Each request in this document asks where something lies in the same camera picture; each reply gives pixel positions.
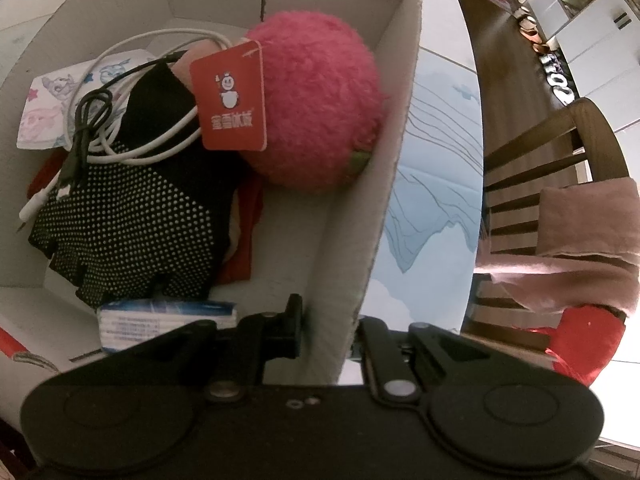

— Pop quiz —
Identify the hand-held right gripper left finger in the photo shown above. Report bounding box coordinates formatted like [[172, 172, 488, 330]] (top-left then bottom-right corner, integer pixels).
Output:
[[120, 292, 306, 403]]

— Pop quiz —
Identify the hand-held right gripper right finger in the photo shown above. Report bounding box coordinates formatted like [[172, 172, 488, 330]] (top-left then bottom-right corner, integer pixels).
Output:
[[356, 316, 502, 405]]

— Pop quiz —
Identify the red cloth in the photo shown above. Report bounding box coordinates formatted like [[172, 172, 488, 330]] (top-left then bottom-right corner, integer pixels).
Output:
[[27, 152, 266, 283], [530, 305, 628, 388]]

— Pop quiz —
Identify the blue white tissue packet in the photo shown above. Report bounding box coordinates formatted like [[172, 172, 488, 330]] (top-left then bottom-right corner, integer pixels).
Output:
[[97, 299, 240, 356]]

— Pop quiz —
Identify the red cardboard box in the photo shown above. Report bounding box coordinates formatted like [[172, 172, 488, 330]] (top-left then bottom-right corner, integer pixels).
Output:
[[0, 0, 431, 387]]

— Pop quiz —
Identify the black dotted glove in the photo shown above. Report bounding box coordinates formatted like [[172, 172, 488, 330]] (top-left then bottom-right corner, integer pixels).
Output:
[[27, 62, 238, 309]]

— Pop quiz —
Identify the white cable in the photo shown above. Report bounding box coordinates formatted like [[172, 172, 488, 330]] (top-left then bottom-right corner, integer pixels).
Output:
[[15, 29, 236, 233]]

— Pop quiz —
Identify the pink plush toy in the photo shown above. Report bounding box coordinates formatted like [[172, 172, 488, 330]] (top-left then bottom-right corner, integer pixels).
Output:
[[190, 9, 388, 197]]

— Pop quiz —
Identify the pink fleece cloth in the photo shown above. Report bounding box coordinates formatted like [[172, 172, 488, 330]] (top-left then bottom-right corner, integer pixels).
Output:
[[475, 177, 640, 313]]

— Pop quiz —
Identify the black cable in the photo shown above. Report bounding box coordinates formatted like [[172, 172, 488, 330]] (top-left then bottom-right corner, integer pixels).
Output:
[[62, 47, 196, 191]]

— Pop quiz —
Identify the pink soft item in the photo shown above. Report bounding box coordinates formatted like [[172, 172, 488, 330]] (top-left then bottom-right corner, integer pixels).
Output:
[[172, 40, 223, 88]]

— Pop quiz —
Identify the printed white tissue packet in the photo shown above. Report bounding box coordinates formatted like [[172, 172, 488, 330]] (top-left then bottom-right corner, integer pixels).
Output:
[[16, 50, 156, 151]]

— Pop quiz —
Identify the wooden chair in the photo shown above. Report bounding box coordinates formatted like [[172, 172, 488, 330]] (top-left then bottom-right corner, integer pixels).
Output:
[[460, 97, 631, 351]]

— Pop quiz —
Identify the row of shoes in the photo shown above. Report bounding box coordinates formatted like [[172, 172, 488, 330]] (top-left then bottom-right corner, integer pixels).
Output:
[[515, 5, 578, 108]]

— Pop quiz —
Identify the white cabinet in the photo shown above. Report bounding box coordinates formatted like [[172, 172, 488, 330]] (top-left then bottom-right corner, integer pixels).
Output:
[[517, 0, 640, 133]]

